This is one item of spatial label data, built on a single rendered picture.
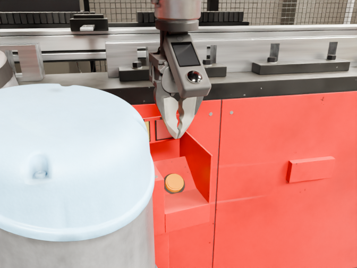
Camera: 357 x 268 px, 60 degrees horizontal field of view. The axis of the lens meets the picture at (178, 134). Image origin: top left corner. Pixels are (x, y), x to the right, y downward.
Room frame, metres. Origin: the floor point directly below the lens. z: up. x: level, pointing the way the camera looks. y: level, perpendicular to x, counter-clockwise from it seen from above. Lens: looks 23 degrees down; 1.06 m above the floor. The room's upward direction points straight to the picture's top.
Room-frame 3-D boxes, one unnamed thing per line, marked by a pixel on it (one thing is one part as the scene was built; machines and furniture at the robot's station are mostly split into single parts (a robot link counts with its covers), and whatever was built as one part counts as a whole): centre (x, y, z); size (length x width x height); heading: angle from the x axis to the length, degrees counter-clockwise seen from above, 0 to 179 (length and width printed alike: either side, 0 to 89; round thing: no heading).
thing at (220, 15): (1.35, -0.05, 1.02); 0.44 x 0.06 x 0.04; 102
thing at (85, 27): (1.03, 0.28, 1.01); 0.26 x 0.12 x 0.05; 12
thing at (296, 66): (0.95, -0.38, 0.89); 0.30 x 0.05 x 0.03; 102
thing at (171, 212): (0.54, 0.06, 0.75); 0.20 x 0.16 x 0.18; 111
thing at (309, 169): (0.85, -0.42, 0.58); 0.15 x 0.02 x 0.07; 102
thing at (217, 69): (0.86, 0.02, 0.89); 0.30 x 0.05 x 0.03; 102
